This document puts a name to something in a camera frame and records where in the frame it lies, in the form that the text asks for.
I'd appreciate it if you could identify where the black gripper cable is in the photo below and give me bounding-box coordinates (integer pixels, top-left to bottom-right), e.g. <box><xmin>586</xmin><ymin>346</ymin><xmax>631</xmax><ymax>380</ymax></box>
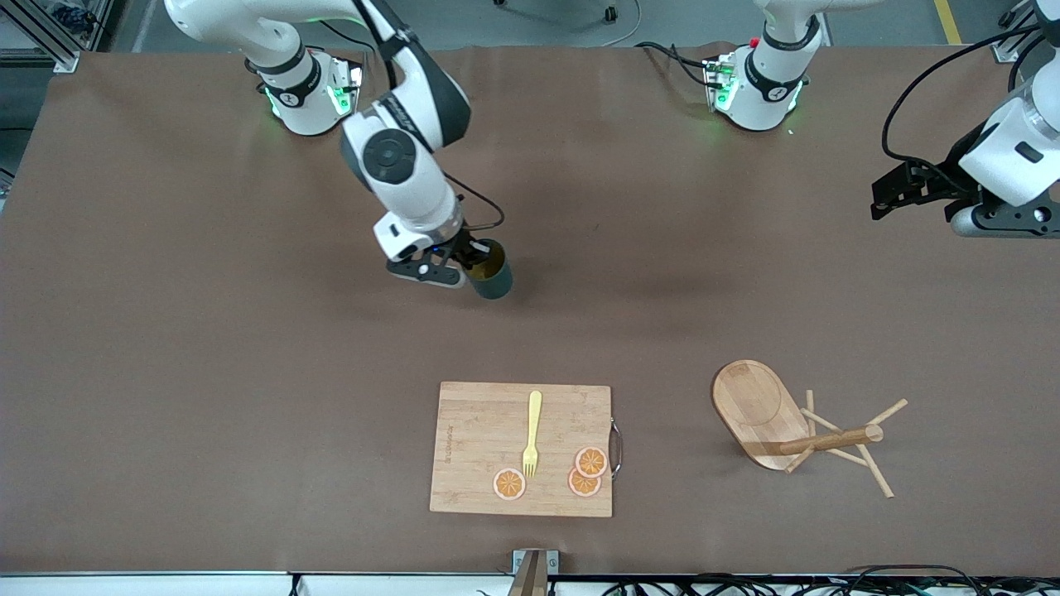
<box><xmin>443</xmin><ymin>170</ymin><xmax>506</xmax><ymax>234</ymax></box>
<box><xmin>881</xmin><ymin>25</ymin><xmax>1041</xmax><ymax>171</ymax></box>

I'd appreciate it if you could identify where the white floor cable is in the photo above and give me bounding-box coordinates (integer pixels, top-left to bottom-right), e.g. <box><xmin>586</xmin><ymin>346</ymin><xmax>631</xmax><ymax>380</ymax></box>
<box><xmin>600</xmin><ymin>0</ymin><xmax>643</xmax><ymax>48</ymax></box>

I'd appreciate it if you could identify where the aluminium frame post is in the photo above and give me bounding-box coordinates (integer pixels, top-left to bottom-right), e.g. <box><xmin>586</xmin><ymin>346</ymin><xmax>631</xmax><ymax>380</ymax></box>
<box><xmin>991</xmin><ymin>0</ymin><xmax>1046</xmax><ymax>64</ymax></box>
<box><xmin>0</xmin><ymin>0</ymin><xmax>81</xmax><ymax>74</ymax></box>

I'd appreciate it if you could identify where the yellow plastic fork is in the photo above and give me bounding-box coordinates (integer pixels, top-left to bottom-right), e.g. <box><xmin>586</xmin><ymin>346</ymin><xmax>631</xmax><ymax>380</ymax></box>
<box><xmin>522</xmin><ymin>390</ymin><xmax>543</xmax><ymax>479</ymax></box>

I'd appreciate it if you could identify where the brown table cover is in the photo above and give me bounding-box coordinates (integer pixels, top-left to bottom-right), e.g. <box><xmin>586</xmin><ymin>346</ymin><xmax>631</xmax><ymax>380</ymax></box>
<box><xmin>0</xmin><ymin>41</ymin><xmax>1060</xmax><ymax>576</ymax></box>

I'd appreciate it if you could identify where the black cable bundle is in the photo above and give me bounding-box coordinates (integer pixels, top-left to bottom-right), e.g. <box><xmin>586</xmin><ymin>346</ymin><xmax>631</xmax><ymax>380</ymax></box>
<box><xmin>600</xmin><ymin>565</ymin><xmax>1060</xmax><ymax>596</ymax></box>

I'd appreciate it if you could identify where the black arm base cable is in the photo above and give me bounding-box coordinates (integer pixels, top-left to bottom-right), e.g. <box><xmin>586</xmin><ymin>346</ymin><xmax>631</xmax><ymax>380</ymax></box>
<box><xmin>319</xmin><ymin>21</ymin><xmax>371</xmax><ymax>84</ymax></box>
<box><xmin>636</xmin><ymin>41</ymin><xmax>715</xmax><ymax>88</ymax></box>

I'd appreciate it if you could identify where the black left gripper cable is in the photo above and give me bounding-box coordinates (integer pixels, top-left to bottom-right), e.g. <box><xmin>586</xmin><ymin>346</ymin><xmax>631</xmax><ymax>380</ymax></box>
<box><xmin>881</xmin><ymin>25</ymin><xmax>1041</xmax><ymax>171</ymax></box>

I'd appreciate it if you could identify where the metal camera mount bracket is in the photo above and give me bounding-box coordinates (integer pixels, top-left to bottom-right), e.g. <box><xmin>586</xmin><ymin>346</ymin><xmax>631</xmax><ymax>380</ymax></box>
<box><xmin>512</xmin><ymin>549</ymin><xmax>560</xmax><ymax>596</ymax></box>

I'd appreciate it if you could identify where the black left arm base cable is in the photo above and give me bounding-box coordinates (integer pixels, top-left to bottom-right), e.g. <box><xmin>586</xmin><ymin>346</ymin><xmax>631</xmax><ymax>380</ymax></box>
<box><xmin>636</xmin><ymin>41</ymin><xmax>715</xmax><ymax>88</ymax></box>

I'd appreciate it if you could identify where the wooden mug tree rack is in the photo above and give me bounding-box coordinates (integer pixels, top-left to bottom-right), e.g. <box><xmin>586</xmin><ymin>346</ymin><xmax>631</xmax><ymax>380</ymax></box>
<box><xmin>711</xmin><ymin>359</ymin><xmax>909</xmax><ymax>499</ymax></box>

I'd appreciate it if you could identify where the dark green mug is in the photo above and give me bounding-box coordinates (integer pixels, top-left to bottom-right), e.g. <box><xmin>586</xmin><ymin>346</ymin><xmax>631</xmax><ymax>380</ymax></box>
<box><xmin>462</xmin><ymin>238</ymin><xmax>513</xmax><ymax>300</ymax></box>

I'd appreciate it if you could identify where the black right arm base cable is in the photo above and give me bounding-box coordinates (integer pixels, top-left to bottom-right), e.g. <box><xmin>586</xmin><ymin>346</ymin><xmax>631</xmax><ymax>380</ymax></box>
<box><xmin>319</xmin><ymin>21</ymin><xmax>371</xmax><ymax>84</ymax></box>

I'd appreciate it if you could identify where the bamboo cutting board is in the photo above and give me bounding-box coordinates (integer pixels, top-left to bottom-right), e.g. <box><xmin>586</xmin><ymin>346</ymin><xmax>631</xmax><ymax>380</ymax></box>
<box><xmin>429</xmin><ymin>381</ymin><xmax>623</xmax><ymax>519</ymax></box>

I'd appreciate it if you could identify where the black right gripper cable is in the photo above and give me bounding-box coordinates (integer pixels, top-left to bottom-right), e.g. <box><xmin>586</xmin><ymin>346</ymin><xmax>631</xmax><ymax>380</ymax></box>
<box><xmin>443</xmin><ymin>170</ymin><xmax>506</xmax><ymax>234</ymax></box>

